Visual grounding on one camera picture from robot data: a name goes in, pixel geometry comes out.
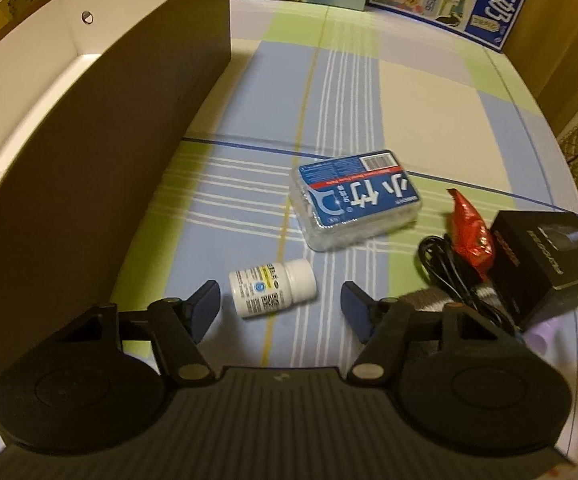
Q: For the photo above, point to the clear floss box blue label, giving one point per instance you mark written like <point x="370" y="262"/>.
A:
<point x="354" y="200"/>

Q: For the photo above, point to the black product box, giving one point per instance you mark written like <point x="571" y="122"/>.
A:
<point x="544" y="270"/>

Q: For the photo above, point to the grey patterned sock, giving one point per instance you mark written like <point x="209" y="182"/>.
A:
<point x="426" y="300"/>

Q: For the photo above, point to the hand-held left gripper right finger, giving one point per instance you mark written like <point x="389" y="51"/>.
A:
<point x="356" y="310"/>

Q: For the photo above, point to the brown storage box white inside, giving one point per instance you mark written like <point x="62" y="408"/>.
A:
<point x="94" y="160"/>

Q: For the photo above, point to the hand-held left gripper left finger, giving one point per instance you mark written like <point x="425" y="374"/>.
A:
<point x="209" y="300"/>

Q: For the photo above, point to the red snack packet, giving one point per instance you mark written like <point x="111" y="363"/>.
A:
<point x="471" y="232"/>

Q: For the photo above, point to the blue milk carton box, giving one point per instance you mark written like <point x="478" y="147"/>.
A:
<point x="494" y="10"/>

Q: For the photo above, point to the brown board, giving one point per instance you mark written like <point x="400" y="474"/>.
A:
<point x="559" y="35"/>

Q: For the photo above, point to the white pill bottle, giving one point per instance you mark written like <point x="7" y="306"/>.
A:
<point x="279" y="287"/>

